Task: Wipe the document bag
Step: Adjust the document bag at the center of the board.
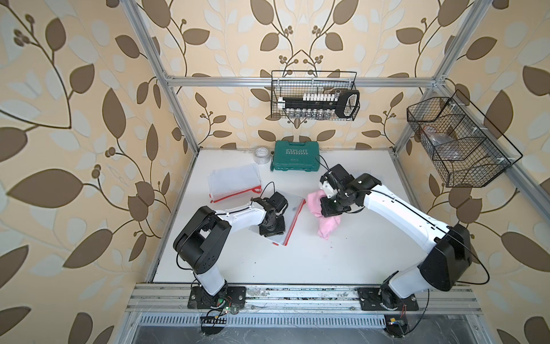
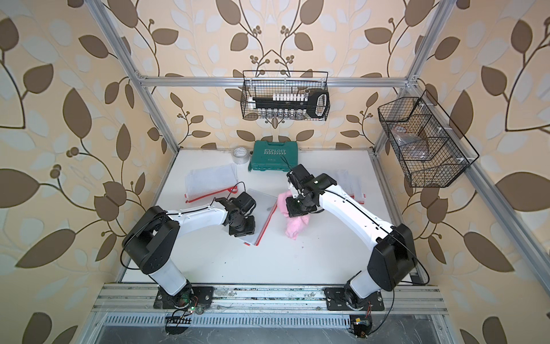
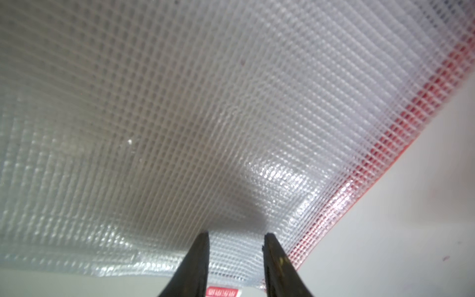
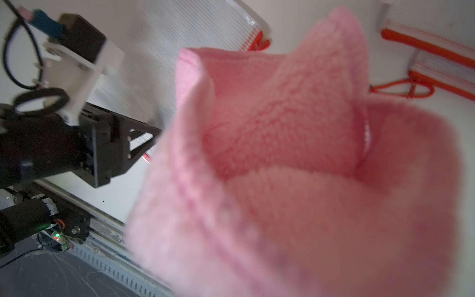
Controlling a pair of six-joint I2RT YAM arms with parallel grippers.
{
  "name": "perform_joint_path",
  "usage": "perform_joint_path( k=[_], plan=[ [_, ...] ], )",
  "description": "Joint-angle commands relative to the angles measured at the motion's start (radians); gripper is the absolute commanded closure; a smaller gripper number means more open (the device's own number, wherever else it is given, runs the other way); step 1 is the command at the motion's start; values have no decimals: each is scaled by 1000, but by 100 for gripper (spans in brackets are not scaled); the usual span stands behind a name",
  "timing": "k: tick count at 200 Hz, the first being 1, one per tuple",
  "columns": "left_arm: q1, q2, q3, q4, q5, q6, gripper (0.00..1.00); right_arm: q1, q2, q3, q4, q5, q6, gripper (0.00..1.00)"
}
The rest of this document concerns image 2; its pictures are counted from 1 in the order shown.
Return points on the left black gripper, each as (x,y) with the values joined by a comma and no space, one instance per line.
(249,232)

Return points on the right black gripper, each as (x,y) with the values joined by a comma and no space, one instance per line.
(293,211)

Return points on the clear mesh document bag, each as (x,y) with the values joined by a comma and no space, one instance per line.
(351,184)
(265,208)

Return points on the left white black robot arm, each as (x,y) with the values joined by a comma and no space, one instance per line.
(151,241)

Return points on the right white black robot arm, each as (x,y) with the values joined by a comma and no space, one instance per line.
(391,249)

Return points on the stack of mesh document bags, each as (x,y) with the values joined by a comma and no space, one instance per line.
(202,183)

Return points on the clear plastic bag in basket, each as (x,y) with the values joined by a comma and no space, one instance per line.
(412,147)

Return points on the green plastic tool case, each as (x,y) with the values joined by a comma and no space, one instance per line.
(273,156)

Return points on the clear tape roll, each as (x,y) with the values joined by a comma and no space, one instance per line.
(241,155)

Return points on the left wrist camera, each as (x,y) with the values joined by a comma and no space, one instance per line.
(245,203)

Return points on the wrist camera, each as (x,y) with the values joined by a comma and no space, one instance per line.
(245,203)
(298,176)

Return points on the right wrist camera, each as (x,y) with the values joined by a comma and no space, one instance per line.
(298,176)

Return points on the black socket holder rail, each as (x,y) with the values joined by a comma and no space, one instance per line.
(312,104)

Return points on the black wire basket centre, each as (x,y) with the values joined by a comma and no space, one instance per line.
(259,83)

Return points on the black wire basket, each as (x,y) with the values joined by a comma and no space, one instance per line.
(259,83)
(431,149)

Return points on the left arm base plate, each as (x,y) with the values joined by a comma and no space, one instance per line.
(189,297)

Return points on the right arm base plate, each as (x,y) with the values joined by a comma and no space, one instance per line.
(345,299)

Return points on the black wire basket right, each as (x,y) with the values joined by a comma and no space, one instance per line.
(431,149)

